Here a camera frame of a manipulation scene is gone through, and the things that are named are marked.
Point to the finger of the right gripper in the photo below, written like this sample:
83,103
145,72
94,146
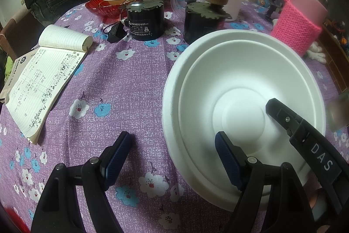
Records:
283,115

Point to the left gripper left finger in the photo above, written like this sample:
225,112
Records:
58,208

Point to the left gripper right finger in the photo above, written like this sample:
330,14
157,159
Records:
288,208

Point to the white foam bowl front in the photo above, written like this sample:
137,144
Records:
226,89

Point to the white foam bowl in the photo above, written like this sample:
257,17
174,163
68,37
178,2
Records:
226,89
222,198

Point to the white knit gloves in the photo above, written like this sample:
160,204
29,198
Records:
315,53

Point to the pink knit-sleeved bottle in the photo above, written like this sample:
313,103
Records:
300,23

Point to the black motor with spool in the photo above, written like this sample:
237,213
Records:
202,18

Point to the purple floral tablecloth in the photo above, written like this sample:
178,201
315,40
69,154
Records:
118,87

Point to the white paper booklet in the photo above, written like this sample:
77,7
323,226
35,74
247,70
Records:
18,67

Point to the green blanket pile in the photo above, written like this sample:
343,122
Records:
6,68

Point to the open lined notebook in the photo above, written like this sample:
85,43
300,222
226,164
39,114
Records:
60,52

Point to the black motor left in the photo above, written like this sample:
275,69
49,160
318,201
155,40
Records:
145,19

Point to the brown armchair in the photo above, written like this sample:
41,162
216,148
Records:
20,34

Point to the black power adapter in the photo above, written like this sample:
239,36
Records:
115,32

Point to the red glass bowl back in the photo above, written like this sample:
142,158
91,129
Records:
109,9

